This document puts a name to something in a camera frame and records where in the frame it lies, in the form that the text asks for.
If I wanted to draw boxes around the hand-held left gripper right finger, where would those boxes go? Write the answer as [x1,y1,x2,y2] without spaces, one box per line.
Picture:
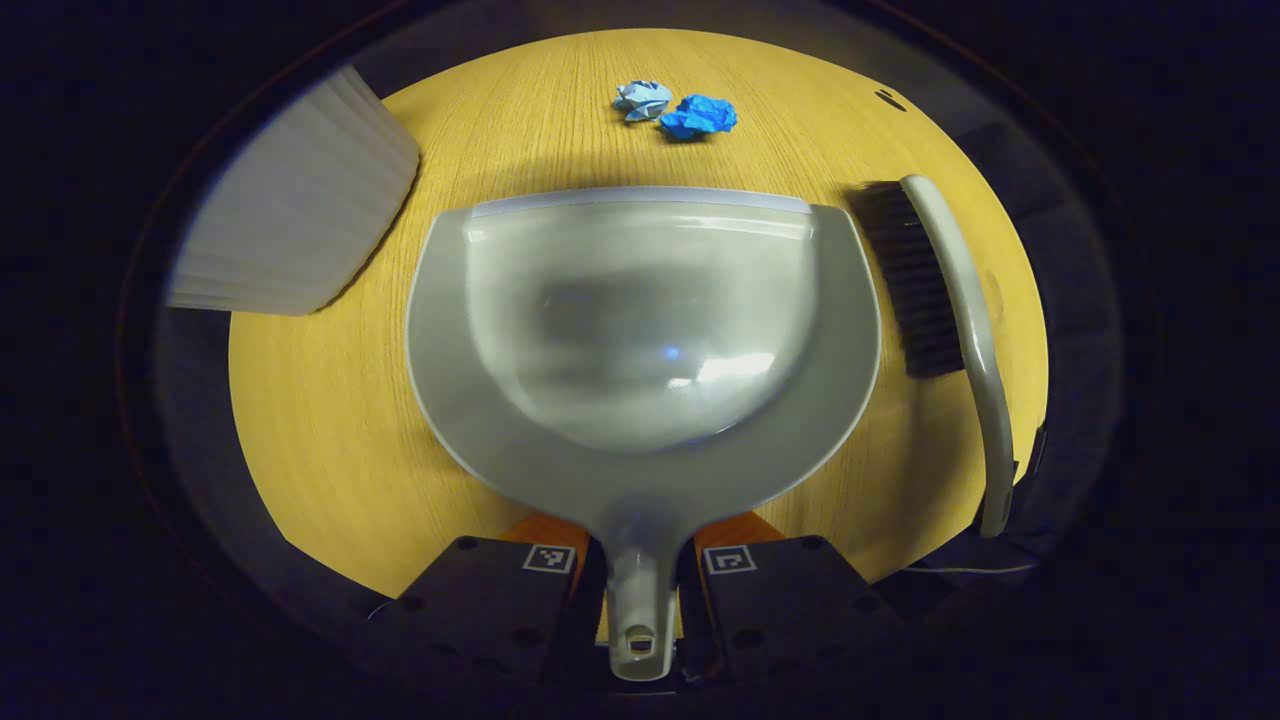
[678,510,906,691]

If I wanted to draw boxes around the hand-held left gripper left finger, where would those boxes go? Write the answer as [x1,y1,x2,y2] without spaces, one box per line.
[360,512,608,696]

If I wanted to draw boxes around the white plastic dustpan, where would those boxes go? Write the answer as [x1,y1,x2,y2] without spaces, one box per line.
[405,186,883,683]

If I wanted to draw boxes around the small white broom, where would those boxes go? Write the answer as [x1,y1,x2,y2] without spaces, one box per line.
[850,174,1017,539]

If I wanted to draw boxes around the grey plastic garbage bin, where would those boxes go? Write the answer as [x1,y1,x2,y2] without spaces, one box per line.
[165,65,421,317]

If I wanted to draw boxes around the light blue paper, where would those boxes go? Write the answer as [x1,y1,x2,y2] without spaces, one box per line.
[613,80,674,123]

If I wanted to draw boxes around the yellow wooden desktop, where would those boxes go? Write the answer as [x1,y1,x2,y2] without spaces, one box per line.
[228,28,1049,641]

